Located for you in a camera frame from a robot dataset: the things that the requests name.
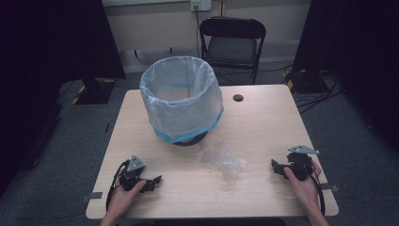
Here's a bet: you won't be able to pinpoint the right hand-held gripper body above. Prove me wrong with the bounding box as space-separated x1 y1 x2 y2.
285 144 321 182

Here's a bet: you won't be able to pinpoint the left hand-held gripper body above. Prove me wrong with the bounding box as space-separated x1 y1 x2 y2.
119 153 148 192

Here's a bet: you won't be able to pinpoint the clear plastic wrap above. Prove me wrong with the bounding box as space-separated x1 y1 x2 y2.
197 136 247 184

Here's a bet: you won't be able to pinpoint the black trash can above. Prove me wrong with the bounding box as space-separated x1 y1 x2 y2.
171 131 209 147

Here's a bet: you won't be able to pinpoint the person's right hand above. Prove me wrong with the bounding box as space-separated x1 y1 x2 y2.
283 160 323 213

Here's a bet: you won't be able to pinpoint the person's left hand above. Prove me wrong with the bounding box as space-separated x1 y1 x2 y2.
106 172 148 218

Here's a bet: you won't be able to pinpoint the grey tape strip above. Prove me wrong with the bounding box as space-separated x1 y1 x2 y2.
320 183 341 193
80 191 104 202

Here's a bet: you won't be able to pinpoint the black stand base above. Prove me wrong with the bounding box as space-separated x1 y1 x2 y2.
282 69 330 95
71 76 118 105

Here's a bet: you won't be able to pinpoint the black curtain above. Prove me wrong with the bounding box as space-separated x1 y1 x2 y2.
0 0 126 199
293 0 399 152

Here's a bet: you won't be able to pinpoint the black folding chair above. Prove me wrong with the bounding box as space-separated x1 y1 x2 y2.
199 16 267 85

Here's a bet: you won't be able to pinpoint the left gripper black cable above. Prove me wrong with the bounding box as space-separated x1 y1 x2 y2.
105 158 131 212

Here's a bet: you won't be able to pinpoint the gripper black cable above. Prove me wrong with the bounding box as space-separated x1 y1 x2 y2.
105 158 131 212
301 161 327 217

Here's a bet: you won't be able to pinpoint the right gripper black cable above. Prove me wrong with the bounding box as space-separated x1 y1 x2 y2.
301 161 327 217

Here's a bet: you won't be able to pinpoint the black floor cables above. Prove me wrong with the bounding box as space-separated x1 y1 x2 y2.
295 72 344 115

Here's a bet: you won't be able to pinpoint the black power cord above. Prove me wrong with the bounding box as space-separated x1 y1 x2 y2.
194 5 201 58

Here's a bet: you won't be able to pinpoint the white wall power outlet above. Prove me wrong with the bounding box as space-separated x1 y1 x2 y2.
190 0 213 12

